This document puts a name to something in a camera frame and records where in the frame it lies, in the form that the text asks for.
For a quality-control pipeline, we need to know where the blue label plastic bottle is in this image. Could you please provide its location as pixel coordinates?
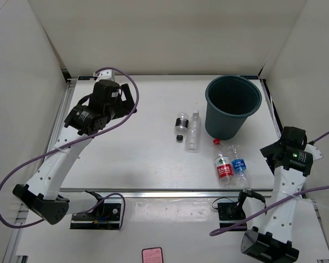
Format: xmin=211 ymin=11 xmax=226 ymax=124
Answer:
xmin=228 ymin=144 xmax=252 ymax=188

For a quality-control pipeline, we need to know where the red label plastic bottle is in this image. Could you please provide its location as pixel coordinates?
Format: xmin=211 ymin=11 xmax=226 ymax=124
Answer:
xmin=213 ymin=139 xmax=234 ymax=187

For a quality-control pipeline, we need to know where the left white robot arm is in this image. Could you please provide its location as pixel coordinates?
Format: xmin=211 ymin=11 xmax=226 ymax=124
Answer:
xmin=13 ymin=80 xmax=136 ymax=225

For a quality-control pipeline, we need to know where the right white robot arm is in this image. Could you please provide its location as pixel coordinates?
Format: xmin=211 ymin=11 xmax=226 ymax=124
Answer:
xmin=241 ymin=127 xmax=321 ymax=262

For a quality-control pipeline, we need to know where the dark green plastic bin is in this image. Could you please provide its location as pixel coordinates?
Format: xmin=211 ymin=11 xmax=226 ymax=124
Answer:
xmin=205 ymin=75 xmax=262 ymax=140

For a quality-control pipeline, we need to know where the black label plastic bottle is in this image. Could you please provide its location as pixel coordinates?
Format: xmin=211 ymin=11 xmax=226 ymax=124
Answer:
xmin=174 ymin=112 xmax=189 ymax=142

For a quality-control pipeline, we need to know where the clear white cap bottle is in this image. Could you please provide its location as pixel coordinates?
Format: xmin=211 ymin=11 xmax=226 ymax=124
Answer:
xmin=185 ymin=110 xmax=201 ymax=152

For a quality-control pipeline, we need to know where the pink smartphone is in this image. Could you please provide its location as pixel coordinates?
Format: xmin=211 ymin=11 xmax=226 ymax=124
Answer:
xmin=141 ymin=247 xmax=164 ymax=263

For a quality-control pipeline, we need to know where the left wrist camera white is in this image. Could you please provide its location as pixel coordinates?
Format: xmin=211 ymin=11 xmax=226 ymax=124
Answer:
xmin=93 ymin=70 xmax=115 ymax=82

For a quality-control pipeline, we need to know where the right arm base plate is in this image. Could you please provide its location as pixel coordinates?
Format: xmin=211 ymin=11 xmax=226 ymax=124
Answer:
xmin=211 ymin=190 xmax=272 ymax=232

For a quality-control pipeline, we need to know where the aluminium table edge rail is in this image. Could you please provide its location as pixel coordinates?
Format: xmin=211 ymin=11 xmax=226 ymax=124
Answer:
xmin=59 ymin=188 xmax=274 ymax=199

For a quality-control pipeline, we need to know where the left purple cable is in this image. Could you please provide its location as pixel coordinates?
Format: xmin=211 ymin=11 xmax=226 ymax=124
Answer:
xmin=0 ymin=67 xmax=140 ymax=228

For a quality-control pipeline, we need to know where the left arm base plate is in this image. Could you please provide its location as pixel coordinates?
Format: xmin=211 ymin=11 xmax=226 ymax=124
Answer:
xmin=70 ymin=191 xmax=126 ymax=230

